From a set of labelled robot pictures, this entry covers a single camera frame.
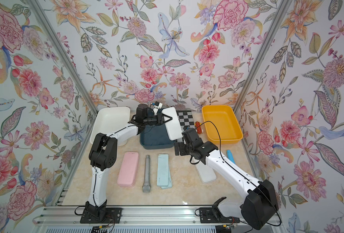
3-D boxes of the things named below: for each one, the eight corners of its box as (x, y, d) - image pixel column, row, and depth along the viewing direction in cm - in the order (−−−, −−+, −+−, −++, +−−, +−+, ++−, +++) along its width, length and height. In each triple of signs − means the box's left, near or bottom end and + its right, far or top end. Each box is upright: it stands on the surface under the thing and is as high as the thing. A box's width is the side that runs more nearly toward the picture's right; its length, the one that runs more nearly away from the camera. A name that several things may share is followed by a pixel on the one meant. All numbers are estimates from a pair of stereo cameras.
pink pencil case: (119, 187, 85) (116, 183, 80) (126, 156, 97) (123, 152, 93) (135, 187, 85) (133, 183, 80) (140, 156, 97) (138, 152, 93)
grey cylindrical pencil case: (142, 192, 83) (141, 190, 80) (146, 157, 96) (146, 155, 94) (150, 192, 83) (149, 190, 80) (153, 157, 96) (153, 155, 94)
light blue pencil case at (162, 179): (156, 186, 85) (155, 184, 81) (158, 157, 96) (157, 154, 93) (168, 186, 85) (168, 184, 81) (168, 157, 96) (168, 154, 93)
